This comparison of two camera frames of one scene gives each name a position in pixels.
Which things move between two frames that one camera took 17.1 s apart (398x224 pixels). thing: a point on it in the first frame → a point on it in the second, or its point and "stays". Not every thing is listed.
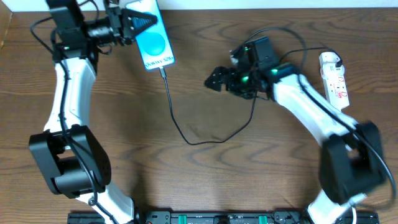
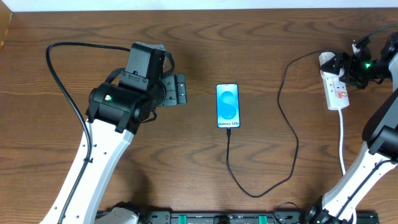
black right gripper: (231, 80) → (343, 63)
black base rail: (219, 217) stays
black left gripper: (126, 26) → (171, 90)
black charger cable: (282, 54) → (229, 131)
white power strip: (333, 80) stays
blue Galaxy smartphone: (153, 43) → (227, 105)
